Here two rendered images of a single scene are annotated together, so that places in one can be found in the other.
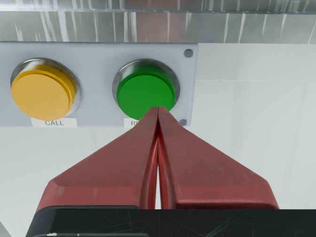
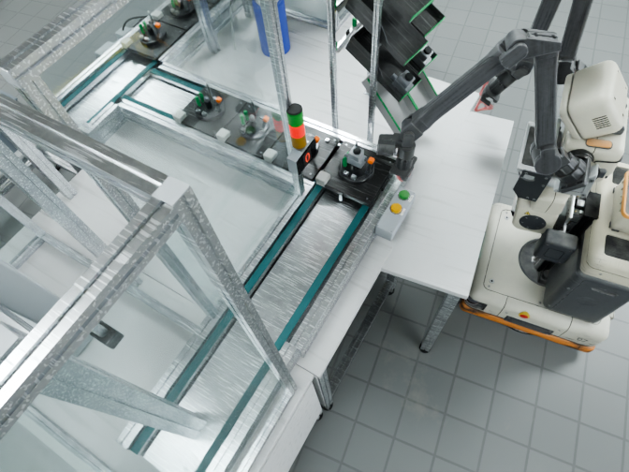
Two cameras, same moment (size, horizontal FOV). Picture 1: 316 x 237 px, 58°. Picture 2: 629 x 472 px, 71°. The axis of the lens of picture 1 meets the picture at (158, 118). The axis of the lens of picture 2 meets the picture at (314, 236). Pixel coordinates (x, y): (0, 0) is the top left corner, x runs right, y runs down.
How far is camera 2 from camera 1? 1.61 m
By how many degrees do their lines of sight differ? 57
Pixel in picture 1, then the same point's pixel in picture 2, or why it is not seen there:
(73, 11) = (386, 198)
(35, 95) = (395, 207)
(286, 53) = (418, 185)
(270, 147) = (449, 195)
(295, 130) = (445, 187)
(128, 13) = (390, 192)
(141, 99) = (403, 194)
